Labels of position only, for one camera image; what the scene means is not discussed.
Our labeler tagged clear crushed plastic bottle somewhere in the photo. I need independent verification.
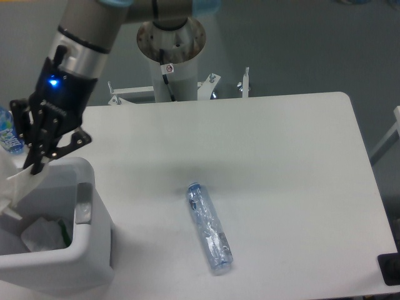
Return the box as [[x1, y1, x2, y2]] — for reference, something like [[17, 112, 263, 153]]
[[186, 182, 234, 276]]

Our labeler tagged white tissue in bin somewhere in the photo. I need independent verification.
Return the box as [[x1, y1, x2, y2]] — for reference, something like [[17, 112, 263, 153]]
[[20, 217, 67, 253]]

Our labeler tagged clear plastic wrapper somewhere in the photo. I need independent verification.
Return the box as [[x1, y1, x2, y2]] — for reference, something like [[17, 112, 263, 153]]
[[1, 147, 49, 220]]

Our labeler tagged white pedestal base frame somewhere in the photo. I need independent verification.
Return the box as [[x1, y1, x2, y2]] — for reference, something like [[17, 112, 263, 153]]
[[107, 66, 251, 106]]

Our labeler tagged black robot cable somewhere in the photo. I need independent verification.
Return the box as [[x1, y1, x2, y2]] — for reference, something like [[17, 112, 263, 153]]
[[159, 48, 176, 103]]

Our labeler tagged white trash can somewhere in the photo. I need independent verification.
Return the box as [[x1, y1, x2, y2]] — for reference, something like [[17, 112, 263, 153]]
[[1, 157, 114, 293]]

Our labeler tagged white frame at right edge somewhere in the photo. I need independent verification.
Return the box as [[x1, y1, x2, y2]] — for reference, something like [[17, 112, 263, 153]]
[[369, 106, 399, 166]]

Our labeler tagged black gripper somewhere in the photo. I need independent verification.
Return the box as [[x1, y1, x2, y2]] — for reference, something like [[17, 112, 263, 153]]
[[9, 45, 98, 174]]

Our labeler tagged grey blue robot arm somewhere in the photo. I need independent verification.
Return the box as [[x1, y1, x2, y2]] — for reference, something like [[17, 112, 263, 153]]
[[10, 1, 221, 175]]

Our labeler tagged blue labelled water bottle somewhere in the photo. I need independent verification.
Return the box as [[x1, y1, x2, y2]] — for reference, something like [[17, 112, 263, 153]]
[[1, 106, 24, 155]]

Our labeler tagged black object at table edge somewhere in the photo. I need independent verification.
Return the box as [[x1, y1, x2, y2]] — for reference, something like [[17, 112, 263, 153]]
[[377, 252, 399, 286]]

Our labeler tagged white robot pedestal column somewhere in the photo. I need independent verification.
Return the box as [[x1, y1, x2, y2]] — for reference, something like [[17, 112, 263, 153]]
[[136, 17, 206, 103]]

